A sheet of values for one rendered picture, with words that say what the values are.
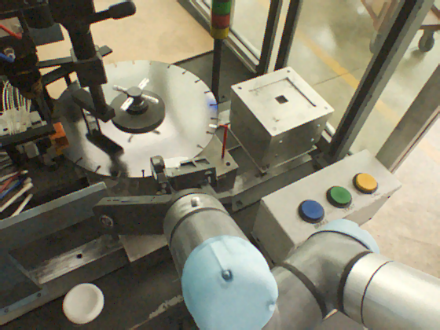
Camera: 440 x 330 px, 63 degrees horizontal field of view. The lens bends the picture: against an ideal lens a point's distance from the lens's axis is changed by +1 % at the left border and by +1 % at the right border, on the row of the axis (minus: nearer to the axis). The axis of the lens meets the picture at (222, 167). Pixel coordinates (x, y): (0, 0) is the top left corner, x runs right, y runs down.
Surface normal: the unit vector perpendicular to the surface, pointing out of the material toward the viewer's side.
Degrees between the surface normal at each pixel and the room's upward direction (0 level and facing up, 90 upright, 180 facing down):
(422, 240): 0
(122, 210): 63
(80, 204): 90
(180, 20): 0
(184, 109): 0
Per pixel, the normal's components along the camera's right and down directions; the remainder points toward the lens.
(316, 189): 0.07, -0.59
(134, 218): -0.24, 0.40
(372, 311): -0.84, 0.07
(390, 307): -0.77, -0.26
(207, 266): -0.53, -0.69
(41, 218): 0.50, 0.72
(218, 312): 0.32, 0.32
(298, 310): 0.33, -0.26
